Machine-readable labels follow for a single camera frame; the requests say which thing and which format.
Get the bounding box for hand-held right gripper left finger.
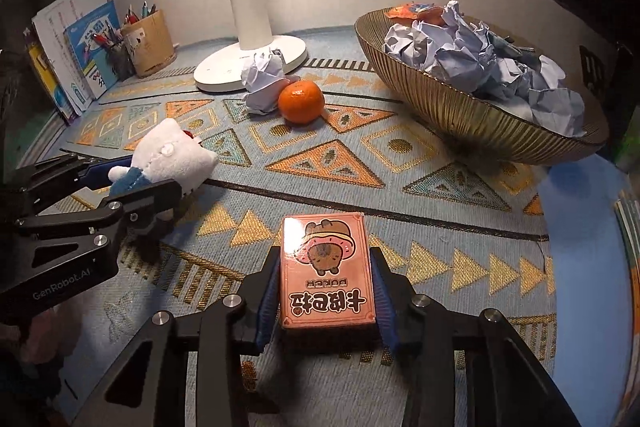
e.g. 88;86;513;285
72;247;281;427

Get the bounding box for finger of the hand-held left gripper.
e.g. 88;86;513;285
12;153;133;190
15;179;182;260

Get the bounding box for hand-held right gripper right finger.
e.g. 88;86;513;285
370;247;583;427

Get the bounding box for blue and white plush toy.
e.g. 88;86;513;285
107;118;219;208

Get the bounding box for orange eraser box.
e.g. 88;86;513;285
279;212;377;330

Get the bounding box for gold ribbed bowl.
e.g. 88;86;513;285
354;8;610;166

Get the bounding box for pile of paper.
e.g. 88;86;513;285
382;0;586;138

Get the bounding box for grey striped cloth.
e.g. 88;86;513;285
492;34;540;58

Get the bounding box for orange snack packet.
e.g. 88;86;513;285
385;2;446;26

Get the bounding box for person's left hand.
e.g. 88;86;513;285
17;307;68;365

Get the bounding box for yellow green workbook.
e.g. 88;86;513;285
24;29;76;124

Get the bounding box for black mesh pen holder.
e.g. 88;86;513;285
102;39;137;81

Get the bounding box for blue illustrated workbook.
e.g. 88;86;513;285
65;0;123;100

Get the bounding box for bunch of pens and pencils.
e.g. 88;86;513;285
89;27;126;50

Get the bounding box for patterned table mat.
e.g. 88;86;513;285
15;27;558;427

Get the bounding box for bamboo pen holder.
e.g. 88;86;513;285
121;9;177;78

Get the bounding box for white worksheet booklet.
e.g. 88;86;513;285
32;0;108;108

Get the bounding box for crumpled white paper ball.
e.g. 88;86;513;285
240;49;291;115

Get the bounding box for orange tangerine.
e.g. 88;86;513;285
278;79;325;125

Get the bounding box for white desk lamp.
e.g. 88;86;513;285
194;0;308;94

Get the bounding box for coloured pens pack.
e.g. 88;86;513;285
614;192;640;269

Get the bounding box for black socket panel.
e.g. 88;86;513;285
580;44;608;100

